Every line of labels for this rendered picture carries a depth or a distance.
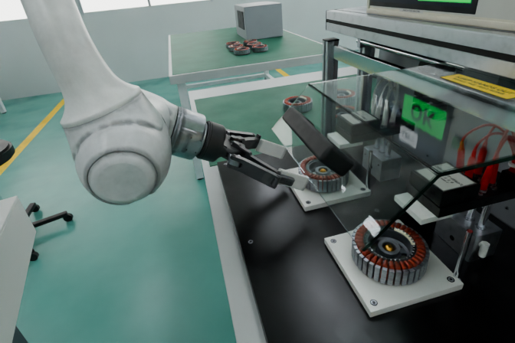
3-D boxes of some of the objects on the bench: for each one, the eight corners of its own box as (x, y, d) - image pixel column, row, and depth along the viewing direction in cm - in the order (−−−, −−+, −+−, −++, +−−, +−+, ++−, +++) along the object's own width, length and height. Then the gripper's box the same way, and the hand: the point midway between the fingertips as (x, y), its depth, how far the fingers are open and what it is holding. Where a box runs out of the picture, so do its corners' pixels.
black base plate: (305, 483, 32) (304, 474, 31) (218, 168, 87) (216, 161, 86) (655, 344, 40) (664, 334, 39) (372, 138, 95) (373, 131, 94)
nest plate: (369, 318, 44) (370, 311, 43) (323, 243, 57) (324, 237, 56) (462, 289, 47) (464, 283, 46) (398, 223, 60) (399, 218, 59)
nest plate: (305, 211, 65) (304, 207, 64) (282, 174, 78) (281, 170, 77) (371, 196, 68) (372, 191, 67) (338, 162, 81) (339, 158, 80)
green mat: (209, 166, 89) (209, 166, 88) (194, 99, 141) (194, 99, 141) (492, 111, 105) (492, 110, 105) (384, 70, 158) (384, 70, 158)
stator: (385, 299, 45) (388, 282, 43) (337, 247, 54) (338, 230, 52) (443, 270, 48) (447, 252, 47) (388, 226, 58) (391, 210, 56)
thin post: (454, 286, 47) (469, 236, 42) (445, 278, 49) (460, 228, 44) (463, 284, 47) (480, 233, 43) (454, 276, 49) (470, 226, 44)
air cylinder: (467, 262, 51) (475, 236, 48) (433, 231, 57) (438, 207, 55) (493, 255, 52) (503, 229, 49) (457, 225, 58) (464, 200, 56)
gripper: (189, 130, 72) (270, 155, 81) (198, 191, 51) (308, 217, 59) (201, 100, 70) (283, 129, 78) (216, 150, 48) (328, 183, 57)
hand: (290, 165), depth 68 cm, fingers open, 13 cm apart
